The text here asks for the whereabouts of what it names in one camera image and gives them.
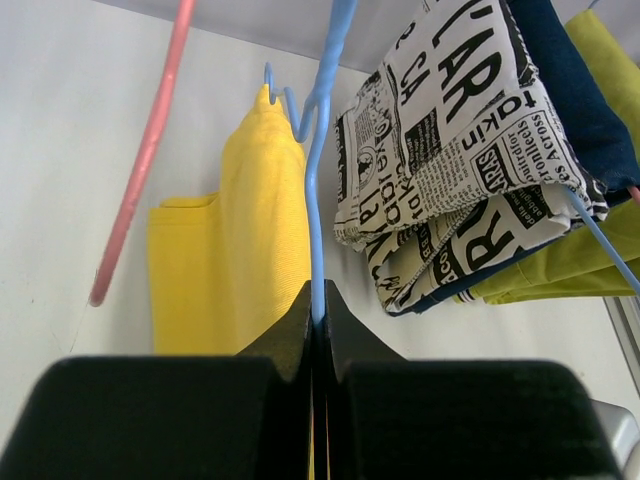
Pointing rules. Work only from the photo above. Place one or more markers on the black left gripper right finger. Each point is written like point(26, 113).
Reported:
point(394, 418)

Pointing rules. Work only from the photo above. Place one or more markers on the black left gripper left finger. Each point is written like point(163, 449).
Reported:
point(245, 416)

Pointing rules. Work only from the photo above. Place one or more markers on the yellow trousers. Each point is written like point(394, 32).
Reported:
point(224, 267)

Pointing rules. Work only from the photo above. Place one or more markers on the black white print trousers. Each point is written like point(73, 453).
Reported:
point(452, 158)

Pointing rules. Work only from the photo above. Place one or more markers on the blue hanger of print trousers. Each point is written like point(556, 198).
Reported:
point(601, 238)

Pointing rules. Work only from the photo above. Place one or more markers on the blue hanger of yellow trousers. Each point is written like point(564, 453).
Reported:
point(312, 123)

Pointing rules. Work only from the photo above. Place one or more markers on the olive green trousers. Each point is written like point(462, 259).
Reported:
point(577, 265)

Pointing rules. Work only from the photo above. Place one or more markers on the pink hanger of navy trousers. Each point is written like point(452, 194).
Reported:
point(635, 194)

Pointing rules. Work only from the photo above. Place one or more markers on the navy blue trousers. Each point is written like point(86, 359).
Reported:
point(575, 100)

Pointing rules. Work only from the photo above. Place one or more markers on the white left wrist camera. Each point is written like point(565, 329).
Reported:
point(622, 431)

